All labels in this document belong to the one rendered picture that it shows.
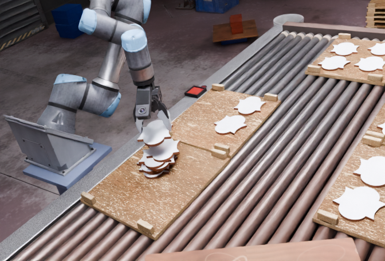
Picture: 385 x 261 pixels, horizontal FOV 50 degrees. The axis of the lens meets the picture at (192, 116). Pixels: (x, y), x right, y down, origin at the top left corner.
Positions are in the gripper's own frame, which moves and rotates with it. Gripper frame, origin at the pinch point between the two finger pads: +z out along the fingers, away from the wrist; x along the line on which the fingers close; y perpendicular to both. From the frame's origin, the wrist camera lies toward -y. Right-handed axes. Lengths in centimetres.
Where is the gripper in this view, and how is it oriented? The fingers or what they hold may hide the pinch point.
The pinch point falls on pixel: (154, 131)
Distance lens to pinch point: 144.7
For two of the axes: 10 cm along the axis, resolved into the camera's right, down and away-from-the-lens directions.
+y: 0.7, -5.4, 8.4
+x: -9.8, 1.0, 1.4
